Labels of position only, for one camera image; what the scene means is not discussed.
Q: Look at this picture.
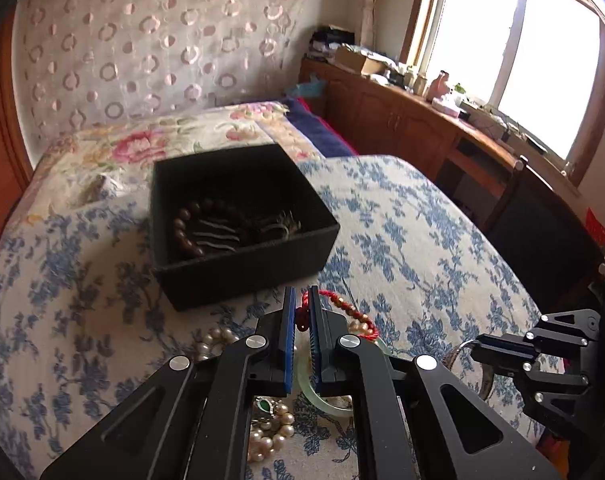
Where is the pearl necklace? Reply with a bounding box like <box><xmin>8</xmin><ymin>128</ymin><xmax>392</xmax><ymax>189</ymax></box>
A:
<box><xmin>195</xmin><ymin>326</ymin><xmax>297</xmax><ymax>465</ymax></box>

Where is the silver bangle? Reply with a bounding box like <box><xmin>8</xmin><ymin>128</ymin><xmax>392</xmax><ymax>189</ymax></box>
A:
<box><xmin>441</xmin><ymin>339</ymin><xmax>500</xmax><ymax>402</ymax></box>

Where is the silver chain necklace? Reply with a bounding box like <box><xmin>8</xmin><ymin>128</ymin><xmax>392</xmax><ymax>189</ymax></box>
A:
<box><xmin>195</xmin><ymin>216</ymin><xmax>246</xmax><ymax>257</ymax></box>

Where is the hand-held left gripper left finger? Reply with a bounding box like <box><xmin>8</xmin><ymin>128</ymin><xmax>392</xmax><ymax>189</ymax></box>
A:
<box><xmin>40</xmin><ymin>287</ymin><xmax>298</xmax><ymax>480</ymax></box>

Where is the dark bracelet with tassel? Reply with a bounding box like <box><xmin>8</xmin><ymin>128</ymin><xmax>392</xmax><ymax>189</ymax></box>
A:
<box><xmin>242</xmin><ymin>210</ymin><xmax>303</xmax><ymax>248</ymax></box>

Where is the tissue box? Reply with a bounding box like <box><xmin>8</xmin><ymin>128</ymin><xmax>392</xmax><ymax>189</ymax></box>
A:
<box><xmin>431</xmin><ymin>96</ymin><xmax>462</xmax><ymax>115</ymax></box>

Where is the pile of dark clothes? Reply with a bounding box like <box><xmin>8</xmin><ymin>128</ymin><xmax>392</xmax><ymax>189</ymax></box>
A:
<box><xmin>309</xmin><ymin>25</ymin><xmax>355</xmax><ymax>61</ymax></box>

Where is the brown wooden bead bracelet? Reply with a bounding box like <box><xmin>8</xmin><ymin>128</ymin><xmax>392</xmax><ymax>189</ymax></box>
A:
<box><xmin>172</xmin><ymin>197</ymin><xmax>248</xmax><ymax>261</ymax></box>

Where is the circle-patterned sheer curtain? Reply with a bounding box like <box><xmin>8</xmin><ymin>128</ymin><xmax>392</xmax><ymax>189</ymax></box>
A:
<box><xmin>12</xmin><ymin>0</ymin><xmax>363</xmax><ymax>146</ymax></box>

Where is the black jewelry box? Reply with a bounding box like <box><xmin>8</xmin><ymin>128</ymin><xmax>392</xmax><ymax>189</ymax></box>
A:
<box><xmin>148</xmin><ymin>143</ymin><xmax>340</xmax><ymax>312</ymax></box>

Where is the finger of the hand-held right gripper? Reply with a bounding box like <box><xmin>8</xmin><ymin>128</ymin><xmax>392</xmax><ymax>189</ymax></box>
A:
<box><xmin>473</xmin><ymin>310</ymin><xmax>603</xmax><ymax>361</ymax></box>
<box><xmin>492</xmin><ymin>355</ymin><xmax>591</xmax><ymax>418</ymax></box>

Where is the blue floral blanket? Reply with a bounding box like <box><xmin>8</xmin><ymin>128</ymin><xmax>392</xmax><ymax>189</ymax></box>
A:
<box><xmin>0</xmin><ymin>154</ymin><xmax>548</xmax><ymax>480</ymax></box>

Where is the wooden framed window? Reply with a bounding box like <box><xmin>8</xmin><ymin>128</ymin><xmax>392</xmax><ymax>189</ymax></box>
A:
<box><xmin>399</xmin><ymin>0</ymin><xmax>605</xmax><ymax>188</ymax></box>

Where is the dark wooden chair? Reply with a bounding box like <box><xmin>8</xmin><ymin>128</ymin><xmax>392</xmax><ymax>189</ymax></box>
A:
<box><xmin>482</xmin><ymin>156</ymin><xmax>603</xmax><ymax>306</ymax></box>

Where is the red string bead bracelet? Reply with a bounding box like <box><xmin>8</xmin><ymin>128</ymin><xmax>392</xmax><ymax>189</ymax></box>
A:
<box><xmin>293</xmin><ymin>288</ymin><xmax>381</xmax><ymax>345</ymax></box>

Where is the green jade bangle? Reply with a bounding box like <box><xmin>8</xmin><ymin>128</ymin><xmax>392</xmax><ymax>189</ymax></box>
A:
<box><xmin>296</xmin><ymin>337</ymin><xmax>390</xmax><ymax>417</ymax></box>

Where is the patterned window curtain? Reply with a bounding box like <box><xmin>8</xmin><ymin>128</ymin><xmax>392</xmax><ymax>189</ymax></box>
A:
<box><xmin>355</xmin><ymin>0</ymin><xmax>384</xmax><ymax>51</ymax></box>

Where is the wooden wardrobe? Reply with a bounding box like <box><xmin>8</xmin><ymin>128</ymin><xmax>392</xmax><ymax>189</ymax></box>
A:
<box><xmin>0</xmin><ymin>15</ymin><xmax>33</xmax><ymax>271</ymax></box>

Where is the teal plastic bag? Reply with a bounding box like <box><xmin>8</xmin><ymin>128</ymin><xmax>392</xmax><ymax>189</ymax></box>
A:
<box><xmin>287</xmin><ymin>75</ymin><xmax>328</xmax><ymax>98</ymax></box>

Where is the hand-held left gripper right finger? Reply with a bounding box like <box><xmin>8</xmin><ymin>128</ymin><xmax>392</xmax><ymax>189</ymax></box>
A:
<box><xmin>307</xmin><ymin>286</ymin><xmax>565</xmax><ymax>480</ymax></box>

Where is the pink floral quilt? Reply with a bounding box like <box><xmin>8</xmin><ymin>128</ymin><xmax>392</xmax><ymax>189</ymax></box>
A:
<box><xmin>25</xmin><ymin>101</ymin><xmax>328</xmax><ymax>226</ymax></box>

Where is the cardboard box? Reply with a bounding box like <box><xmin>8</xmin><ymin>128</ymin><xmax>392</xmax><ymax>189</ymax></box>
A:
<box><xmin>335</xmin><ymin>45</ymin><xmax>385</xmax><ymax>76</ymax></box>

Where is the wooden cabinet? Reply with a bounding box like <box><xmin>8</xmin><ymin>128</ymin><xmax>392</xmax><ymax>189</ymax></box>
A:
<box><xmin>300</xmin><ymin>57</ymin><xmax>603</xmax><ymax>271</ymax></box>

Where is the red paper decoration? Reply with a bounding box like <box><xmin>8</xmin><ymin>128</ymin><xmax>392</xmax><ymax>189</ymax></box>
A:
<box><xmin>585</xmin><ymin>207</ymin><xmax>605</xmax><ymax>246</ymax></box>

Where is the navy blanket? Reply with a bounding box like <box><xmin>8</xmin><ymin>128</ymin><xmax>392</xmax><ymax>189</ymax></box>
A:
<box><xmin>282</xmin><ymin>97</ymin><xmax>358</xmax><ymax>158</ymax></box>

